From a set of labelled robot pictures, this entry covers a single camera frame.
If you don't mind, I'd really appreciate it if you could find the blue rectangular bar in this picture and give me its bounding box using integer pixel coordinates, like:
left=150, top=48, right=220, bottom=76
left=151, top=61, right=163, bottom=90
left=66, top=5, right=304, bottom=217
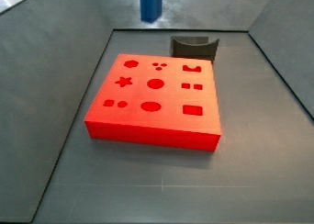
left=141, top=0, right=162, bottom=23

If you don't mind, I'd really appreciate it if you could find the red shape-sorting board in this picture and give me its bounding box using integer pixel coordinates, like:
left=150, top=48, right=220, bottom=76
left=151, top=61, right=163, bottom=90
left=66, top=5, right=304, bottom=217
left=85, top=54, right=222, bottom=151

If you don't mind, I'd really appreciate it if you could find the black curved fixture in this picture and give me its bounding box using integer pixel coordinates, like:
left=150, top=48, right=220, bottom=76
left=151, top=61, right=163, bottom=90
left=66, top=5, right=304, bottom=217
left=171, top=36, right=220, bottom=62

